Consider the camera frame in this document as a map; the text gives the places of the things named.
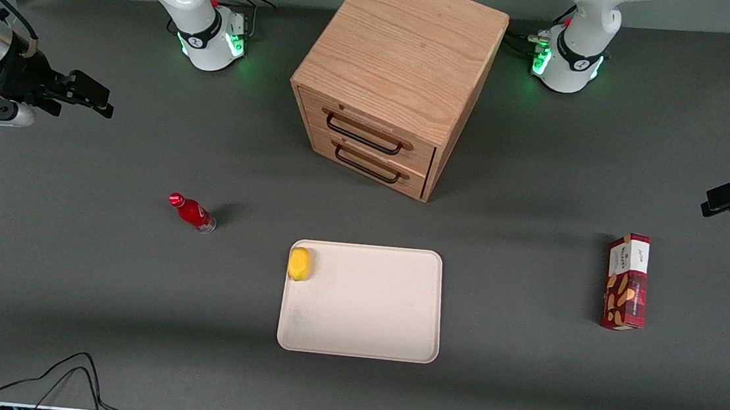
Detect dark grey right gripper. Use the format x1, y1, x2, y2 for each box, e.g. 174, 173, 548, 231
0, 44, 119, 138

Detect black metal drawer handle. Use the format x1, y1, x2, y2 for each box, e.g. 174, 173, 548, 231
332, 143, 405, 186
323, 113, 407, 156

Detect wooden drawer with wide front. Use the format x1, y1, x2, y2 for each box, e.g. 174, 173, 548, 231
292, 87, 442, 177

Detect wooden drawer with narrow front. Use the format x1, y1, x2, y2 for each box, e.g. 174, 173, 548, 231
303, 124, 435, 202

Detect wooden drawer cabinet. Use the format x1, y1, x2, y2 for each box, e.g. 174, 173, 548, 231
281, 0, 512, 209

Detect red cookie box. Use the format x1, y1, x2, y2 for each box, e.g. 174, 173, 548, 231
599, 231, 654, 333

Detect small red bottle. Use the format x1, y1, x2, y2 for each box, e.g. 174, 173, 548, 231
165, 192, 220, 235

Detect yellow lemon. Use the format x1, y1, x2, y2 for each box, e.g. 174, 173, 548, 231
286, 246, 314, 284

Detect beige plastic tray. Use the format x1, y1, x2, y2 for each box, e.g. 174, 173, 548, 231
275, 237, 449, 365

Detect thin black floor cable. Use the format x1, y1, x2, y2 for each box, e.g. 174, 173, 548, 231
0, 345, 134, 410
30, 361, 120, 410

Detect black left arm base cables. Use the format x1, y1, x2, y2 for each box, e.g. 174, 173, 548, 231
502, 0, 578, 62

